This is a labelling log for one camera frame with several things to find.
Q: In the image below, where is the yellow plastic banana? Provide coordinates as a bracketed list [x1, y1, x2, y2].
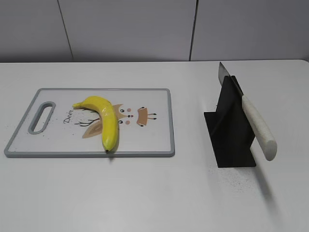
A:
[72, 96, 119, 152]

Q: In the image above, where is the black knife stand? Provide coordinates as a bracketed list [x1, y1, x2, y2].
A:
[204, 76, 256, 168]

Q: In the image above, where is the white-handled kitchen knife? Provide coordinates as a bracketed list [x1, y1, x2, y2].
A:
[218, 62, 278, 161]

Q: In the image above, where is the white grey-rimmed cutting board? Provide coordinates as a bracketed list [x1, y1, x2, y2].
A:
[4, 88, 175, 158]

